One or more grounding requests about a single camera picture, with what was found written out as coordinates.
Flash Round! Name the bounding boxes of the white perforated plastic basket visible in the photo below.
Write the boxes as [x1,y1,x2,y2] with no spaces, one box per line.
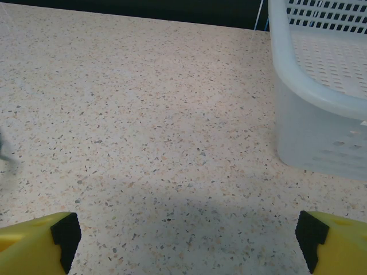
[268,0,367,182]

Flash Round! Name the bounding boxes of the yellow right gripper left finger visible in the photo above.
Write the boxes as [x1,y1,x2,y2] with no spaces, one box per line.
[0,211,83,275]

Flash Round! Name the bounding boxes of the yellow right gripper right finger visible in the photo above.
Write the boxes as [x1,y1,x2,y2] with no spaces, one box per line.
[295,210,367,275]

